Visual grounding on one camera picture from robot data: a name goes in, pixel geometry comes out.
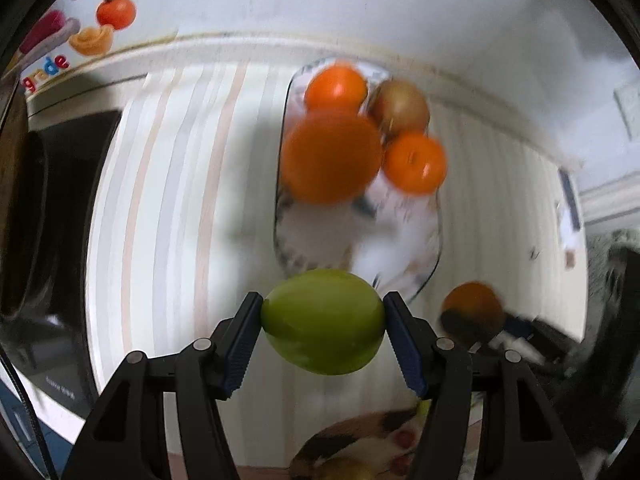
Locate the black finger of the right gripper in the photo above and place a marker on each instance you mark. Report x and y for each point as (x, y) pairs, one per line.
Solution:
(533, 338)

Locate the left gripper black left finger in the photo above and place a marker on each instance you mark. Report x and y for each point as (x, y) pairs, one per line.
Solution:
(124, 435)

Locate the dark orange fruit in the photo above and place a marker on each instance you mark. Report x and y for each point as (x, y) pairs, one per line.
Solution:
(472, 312)

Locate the green apple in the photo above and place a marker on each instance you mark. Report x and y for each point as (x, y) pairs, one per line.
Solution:
(327, 322)

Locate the floral ceramic fruit plate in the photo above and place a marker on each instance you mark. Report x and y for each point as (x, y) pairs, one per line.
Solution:
(390, 239)

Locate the small orange right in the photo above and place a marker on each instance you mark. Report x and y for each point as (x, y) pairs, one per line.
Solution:
(415, 163)

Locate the small orange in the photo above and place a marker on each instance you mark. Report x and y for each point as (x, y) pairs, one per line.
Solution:
(415, 163)
(337, 87)

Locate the striped cat print table mat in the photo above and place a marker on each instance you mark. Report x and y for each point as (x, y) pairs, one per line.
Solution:
(189, 216)

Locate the brown pear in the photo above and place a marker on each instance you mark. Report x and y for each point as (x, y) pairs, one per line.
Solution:
(396, 106)

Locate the large orange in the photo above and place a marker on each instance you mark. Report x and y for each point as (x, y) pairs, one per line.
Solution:
(330, 157)

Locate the black induction cooktop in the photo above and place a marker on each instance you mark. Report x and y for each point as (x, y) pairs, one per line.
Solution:
(44, 250)

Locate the small orange back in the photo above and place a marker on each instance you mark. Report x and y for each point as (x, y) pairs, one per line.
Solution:
(337, 87)

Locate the fruit wall sticker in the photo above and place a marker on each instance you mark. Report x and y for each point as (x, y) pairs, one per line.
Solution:
(35, 60)

